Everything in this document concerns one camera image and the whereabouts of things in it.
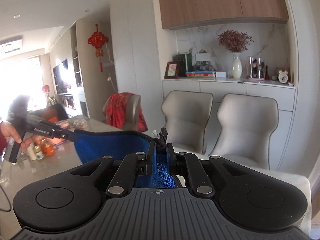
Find blue microfiber towel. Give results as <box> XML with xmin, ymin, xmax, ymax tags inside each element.
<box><xmin>74</xmin><ymin>129</ymin><xmax>182</xmax><ymax>189</ymax></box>

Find left hand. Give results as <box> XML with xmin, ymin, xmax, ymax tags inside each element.
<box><xmin>0</xmin><ymin>122</ymin><xmax>37</xmax><ymax>152</ymax></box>

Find orange jar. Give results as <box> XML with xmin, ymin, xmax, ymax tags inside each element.
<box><xmin>41</xmin><ymin>139</ymin><xmax>55</xmax><ymax>156</ymax></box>

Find beige chair left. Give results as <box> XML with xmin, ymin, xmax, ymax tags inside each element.
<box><xmin>161</xmin><ymin>90</ymin><xmax>214</xmax><ymax>154</ymax></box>

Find beige chair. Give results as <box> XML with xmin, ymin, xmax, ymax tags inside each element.
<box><xmin>210</xmin><ymin>94</ymin><xmax>279</xmax><ymax>170</ymax></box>
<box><xmin>161</xmin><ymin>90</ymin><xmax>214</xmax><ymax>154</ymax></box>

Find chair with red cloth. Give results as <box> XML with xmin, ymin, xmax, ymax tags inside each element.
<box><xmin>102</xmin><ymin>92</ymin><xmax>148</xmax><ymax>133</ymax></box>

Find beige chair right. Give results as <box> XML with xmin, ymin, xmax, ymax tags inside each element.
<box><xmin>210</xmin><ymin>94</ymin><xmax>279</xmax><ymax>170</ymax></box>

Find white sideboard cabinet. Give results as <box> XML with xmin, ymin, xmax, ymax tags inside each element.
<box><xmin>163</xmin><ymin>80</ymin><xmax>295</xmax><ymax>171</ymax></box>

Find stack of books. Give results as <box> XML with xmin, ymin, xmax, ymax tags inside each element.
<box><xmin>185</xmin><ymin>71</ymin><xmax>215</xmax><ymax>78</ymax></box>

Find red chinese knot ornament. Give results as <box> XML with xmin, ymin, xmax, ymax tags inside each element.
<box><xmin>87</xmin><ymin>24</ymin><xmax>109</xmax><ymax>72</ymax></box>

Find white vase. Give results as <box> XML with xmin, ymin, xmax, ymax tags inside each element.
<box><xmin>232</xmin><ymin>53</ymin><xmax>242</xmax><ymax>79</ymax></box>

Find dried red flowers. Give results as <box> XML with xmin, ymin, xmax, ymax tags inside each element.
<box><xmin>217</xmin><ymin>29</ymin><xmax>254</xmax><ymax>53</ymax></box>

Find alarm clock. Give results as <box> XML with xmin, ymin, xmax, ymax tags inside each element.
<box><xmin>278</xmin><ymin>70</ymin><xmax>289</xmax><ymax>84</ymax></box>

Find black cable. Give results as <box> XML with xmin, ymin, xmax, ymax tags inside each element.
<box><xmin>0</xmin><ymin>179</ymin><xmax>13</xmax><ymax>212</ymax></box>

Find wooden picture frame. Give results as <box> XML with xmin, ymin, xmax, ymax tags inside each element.
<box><xmin>164</xmin><ymin>61</ymin><xmax>180</xmax><ymax>79</ymax></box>

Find glass photo frame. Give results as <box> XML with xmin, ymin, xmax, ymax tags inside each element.
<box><xmin>247</xmin><ymin>56</ymin><xmax>265</xmax><ymax>80</ymax></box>

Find wooden wall cabinet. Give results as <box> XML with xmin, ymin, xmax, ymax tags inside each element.
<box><xmin>159</xmin><ymin>0</ymin><xmax>289</xmax><ymax>30</ymax></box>

